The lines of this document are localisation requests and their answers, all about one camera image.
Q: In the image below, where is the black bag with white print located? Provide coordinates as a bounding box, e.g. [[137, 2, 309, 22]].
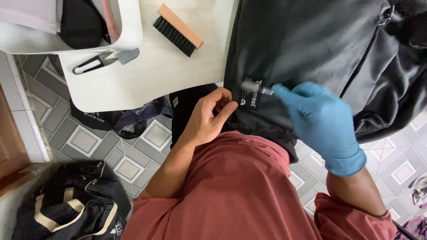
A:
[[70, 96, 174, 140]]

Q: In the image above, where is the pale pink towel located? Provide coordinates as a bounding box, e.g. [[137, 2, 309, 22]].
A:
[[0, 0, 63, 34]]

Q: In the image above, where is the black fabric bag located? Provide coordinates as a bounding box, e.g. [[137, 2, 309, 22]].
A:
[[169, 83, 220, 149]]

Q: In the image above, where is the pink strap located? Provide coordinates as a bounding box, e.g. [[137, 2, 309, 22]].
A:
[[101, 0, 121, 41]]

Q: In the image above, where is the person's left hand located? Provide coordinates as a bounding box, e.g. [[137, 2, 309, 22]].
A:
[[180, 87, 239, 147]]

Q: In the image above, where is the person's right hand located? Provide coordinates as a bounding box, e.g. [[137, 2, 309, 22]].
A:
[[272, 82, 367, 177]]

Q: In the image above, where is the purple cloth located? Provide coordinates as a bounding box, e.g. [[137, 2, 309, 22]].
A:
[[394, 215, 427, 240]]

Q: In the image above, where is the black backpack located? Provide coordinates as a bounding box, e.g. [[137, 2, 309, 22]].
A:
[[223, 0, 427, 164]]

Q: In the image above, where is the red shirt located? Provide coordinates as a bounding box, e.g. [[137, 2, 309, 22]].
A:
[[121, 130, 398, 240]]

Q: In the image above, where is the black and grey scraper tool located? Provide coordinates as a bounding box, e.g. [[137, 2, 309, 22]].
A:
[[72, 48, 141, 75]]

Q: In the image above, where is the small clear-handled brush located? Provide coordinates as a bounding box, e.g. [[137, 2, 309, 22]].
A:
[[240, 78, 274, 96]]

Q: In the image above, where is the black and beige bag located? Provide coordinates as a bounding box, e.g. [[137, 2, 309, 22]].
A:
[[12, 161, 131, 240]]

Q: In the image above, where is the grey patterned cloth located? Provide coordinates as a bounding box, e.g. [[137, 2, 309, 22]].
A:
[[408, 176, 427, 210]]

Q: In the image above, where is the black cap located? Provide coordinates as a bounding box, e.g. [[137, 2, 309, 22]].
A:
[[58, 0, 111, 50]]

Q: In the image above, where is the wooden brush with black bristles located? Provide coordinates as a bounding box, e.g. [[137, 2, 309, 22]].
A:
[[152, 3, 204, 58]]

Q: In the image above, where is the white plastic basin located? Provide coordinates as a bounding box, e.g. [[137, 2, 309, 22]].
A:
[[0, 0, 143, 55]]

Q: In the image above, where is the brown wooden door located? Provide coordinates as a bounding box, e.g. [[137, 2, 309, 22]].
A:
[[0, 83, 37, 199]]

